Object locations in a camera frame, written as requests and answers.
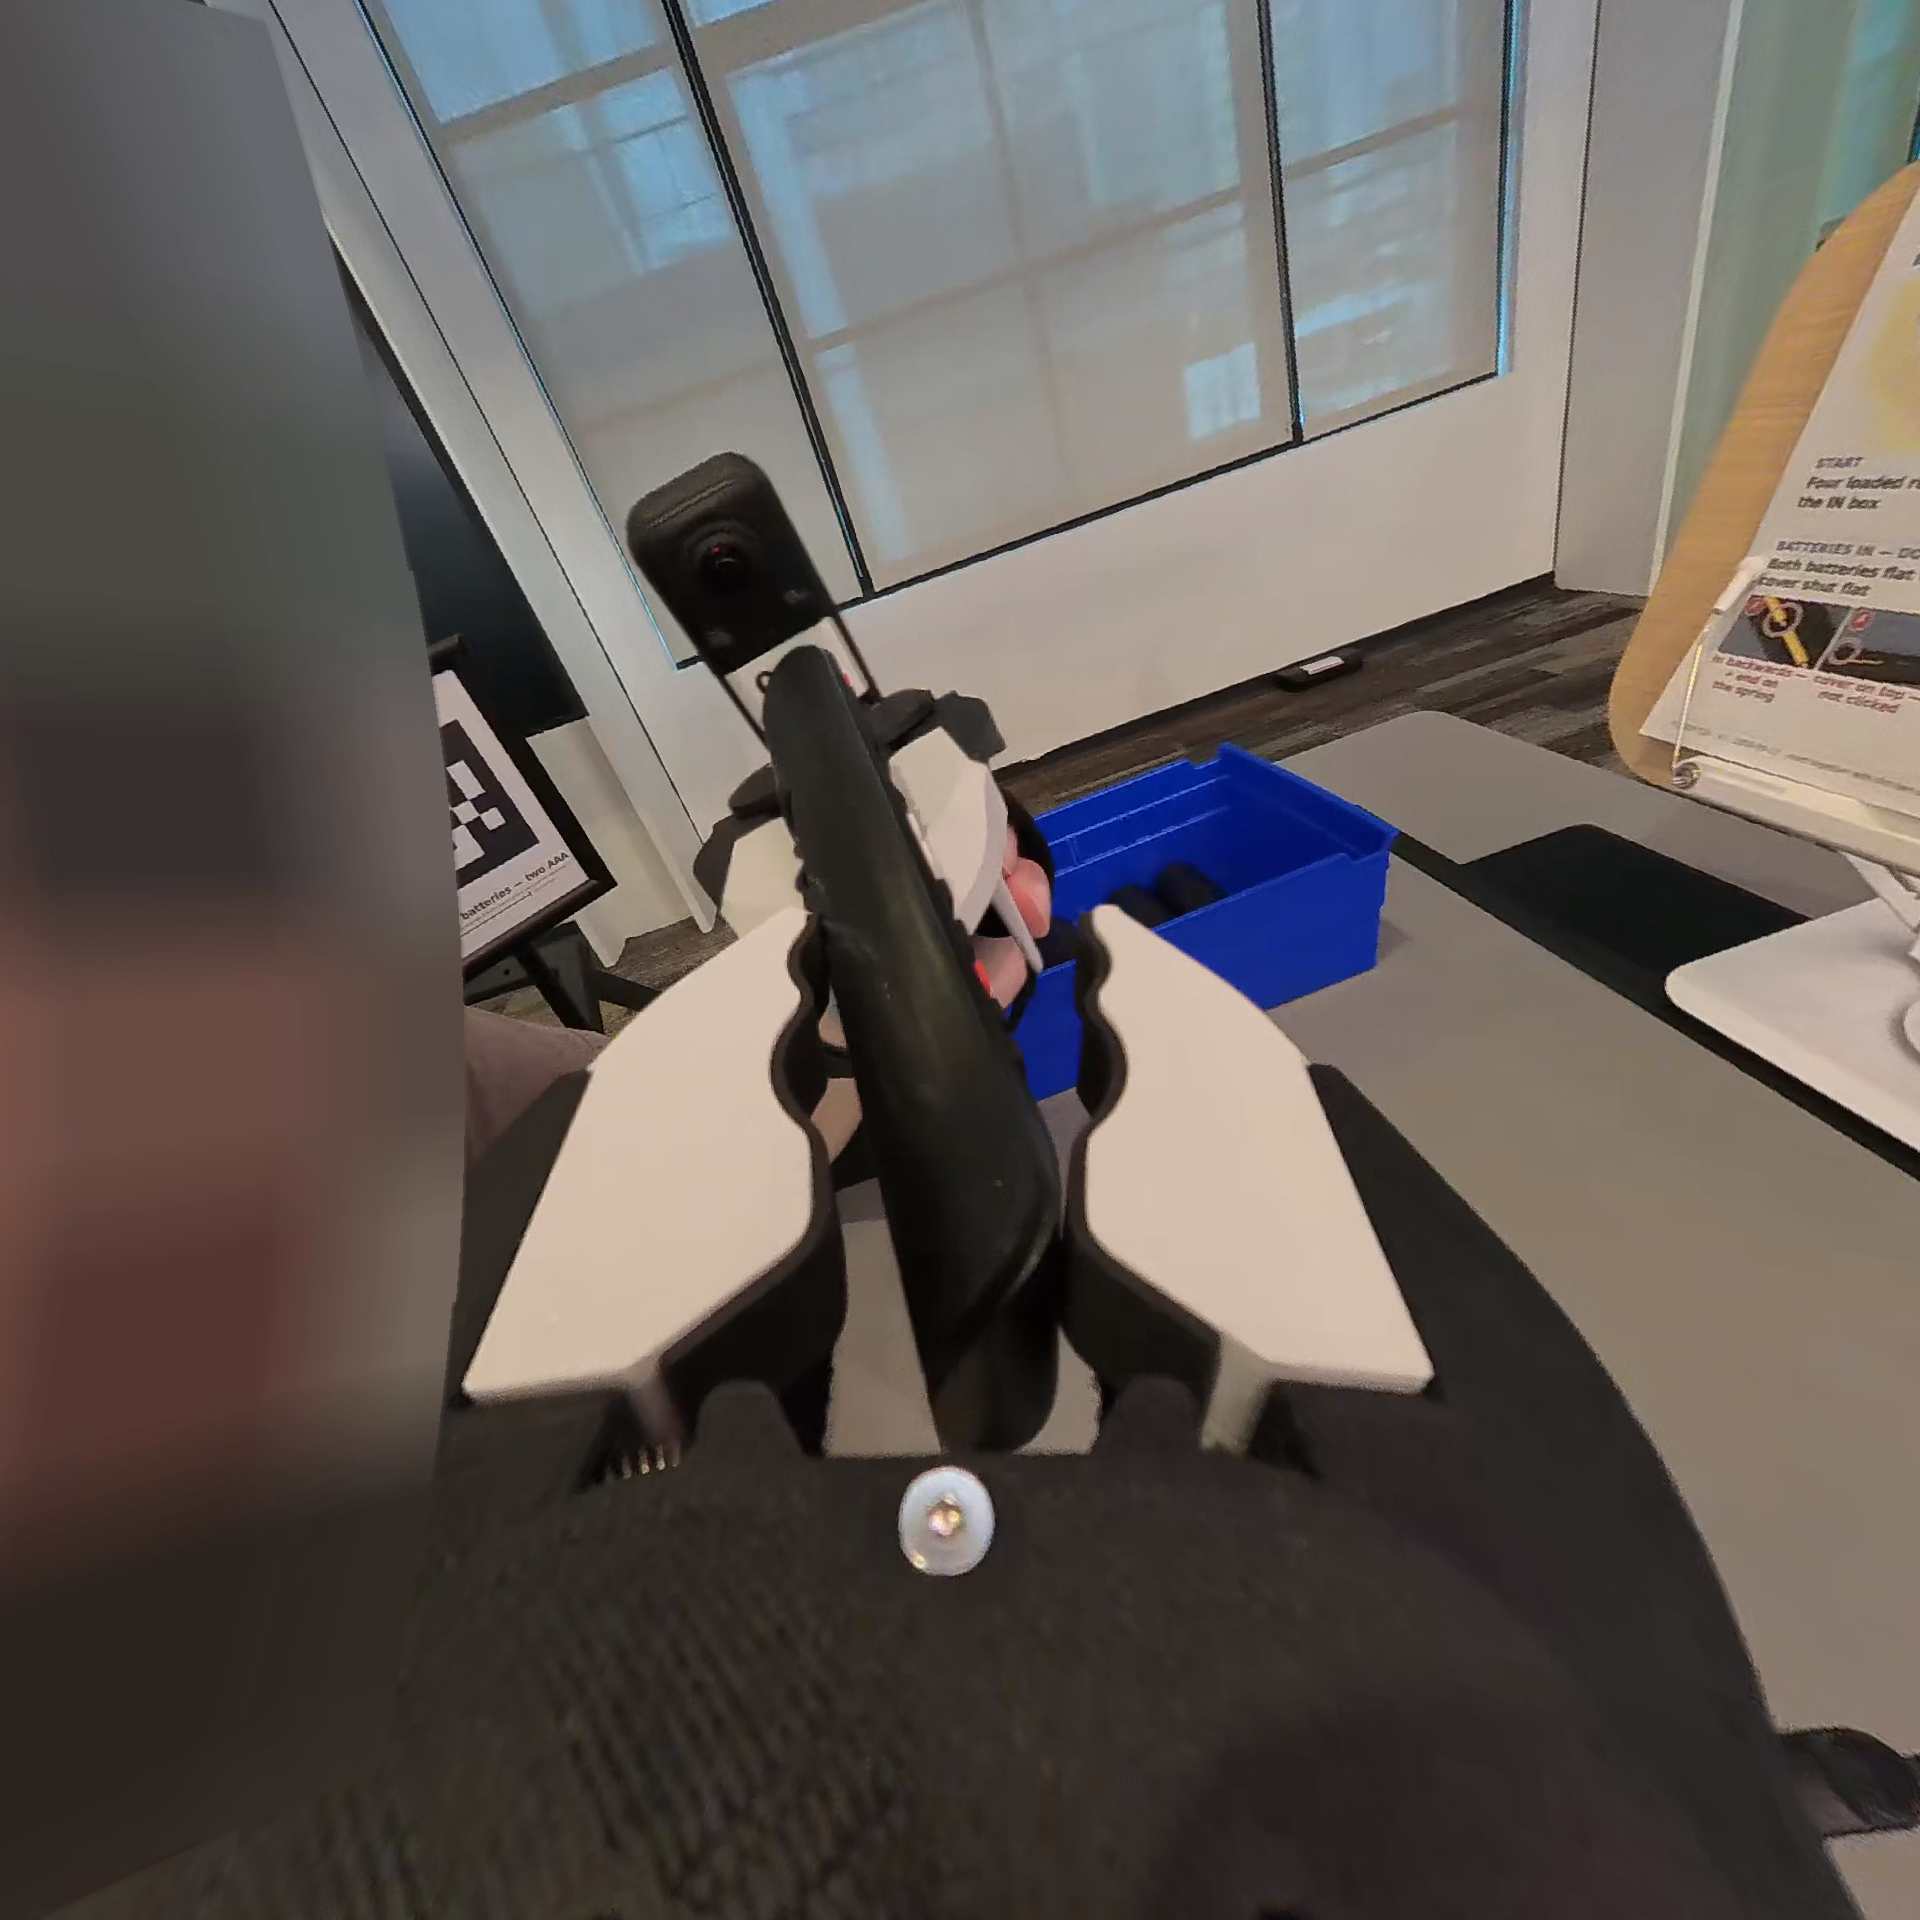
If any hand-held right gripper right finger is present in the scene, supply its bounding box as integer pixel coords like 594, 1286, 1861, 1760
1056, 910, 1435, 1456

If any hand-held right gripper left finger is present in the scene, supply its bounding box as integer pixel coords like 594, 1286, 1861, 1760
467, 910, 841, 1456

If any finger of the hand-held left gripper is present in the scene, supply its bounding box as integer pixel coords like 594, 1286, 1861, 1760
896, 720, 1040, 981
697, 805, 817, 941

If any blue plastic bin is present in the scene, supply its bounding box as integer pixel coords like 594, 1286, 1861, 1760
1006, 745, 1401, 1105

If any person's left hand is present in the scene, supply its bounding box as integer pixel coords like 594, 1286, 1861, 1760
977, 854, 1061, 999

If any person's grey shirt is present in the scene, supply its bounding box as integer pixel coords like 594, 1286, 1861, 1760
459, 1005, 606, 1209

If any black framed marker sign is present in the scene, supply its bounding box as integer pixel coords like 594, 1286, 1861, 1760
429, 666, 619, 970

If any large glass window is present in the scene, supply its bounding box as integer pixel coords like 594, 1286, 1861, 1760
361, 0, 1520, 607

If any instruction sheet on stand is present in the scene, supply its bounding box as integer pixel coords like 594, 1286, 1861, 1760
1609, 167, 1920, 1182

